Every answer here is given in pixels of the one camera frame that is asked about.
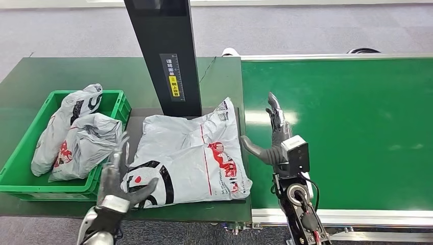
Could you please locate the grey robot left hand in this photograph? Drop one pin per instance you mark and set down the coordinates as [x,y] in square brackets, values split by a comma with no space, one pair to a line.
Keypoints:
[111,182]

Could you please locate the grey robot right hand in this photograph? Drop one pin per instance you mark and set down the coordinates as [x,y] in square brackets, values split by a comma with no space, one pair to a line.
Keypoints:
[275,154]

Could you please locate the large grey mailer package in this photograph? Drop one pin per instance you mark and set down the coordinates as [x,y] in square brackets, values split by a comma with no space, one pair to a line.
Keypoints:
[182,152]

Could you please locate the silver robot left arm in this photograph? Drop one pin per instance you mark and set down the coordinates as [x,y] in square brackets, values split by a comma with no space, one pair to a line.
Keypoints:
[101,223]

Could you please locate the black silver robot right arm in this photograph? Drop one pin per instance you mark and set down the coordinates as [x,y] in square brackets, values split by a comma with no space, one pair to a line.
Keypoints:
[301,216]

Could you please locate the crumpled grey mailer package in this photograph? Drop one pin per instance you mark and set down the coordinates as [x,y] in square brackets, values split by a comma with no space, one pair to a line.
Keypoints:
[91,135]

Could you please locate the black weighing scale platform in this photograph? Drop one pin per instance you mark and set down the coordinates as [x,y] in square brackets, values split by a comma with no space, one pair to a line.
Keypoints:
[135,125]

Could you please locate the long grey mailer package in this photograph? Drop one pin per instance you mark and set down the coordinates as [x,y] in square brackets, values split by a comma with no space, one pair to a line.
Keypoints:
[54,135]

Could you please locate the green plastic basket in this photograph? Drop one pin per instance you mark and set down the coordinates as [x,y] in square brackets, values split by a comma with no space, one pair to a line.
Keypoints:
[20,169]

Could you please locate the bright green conveyor belt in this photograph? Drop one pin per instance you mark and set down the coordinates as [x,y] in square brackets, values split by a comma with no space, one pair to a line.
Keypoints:
[355,118]

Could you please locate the dark green table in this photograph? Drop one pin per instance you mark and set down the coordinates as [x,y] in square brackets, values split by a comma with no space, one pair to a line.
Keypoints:
[101,72]

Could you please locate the white round object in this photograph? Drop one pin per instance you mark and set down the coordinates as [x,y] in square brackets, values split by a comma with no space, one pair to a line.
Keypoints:
[230,52]

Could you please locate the black curved object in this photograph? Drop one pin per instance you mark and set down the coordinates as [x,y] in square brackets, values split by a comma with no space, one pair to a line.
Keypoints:
[363,51]

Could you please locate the black scale column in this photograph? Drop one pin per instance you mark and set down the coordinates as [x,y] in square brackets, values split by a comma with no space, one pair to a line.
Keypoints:
[162,33]

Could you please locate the aluminium conveyor frame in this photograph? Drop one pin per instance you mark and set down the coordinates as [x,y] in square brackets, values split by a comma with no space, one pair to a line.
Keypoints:
[338,56]

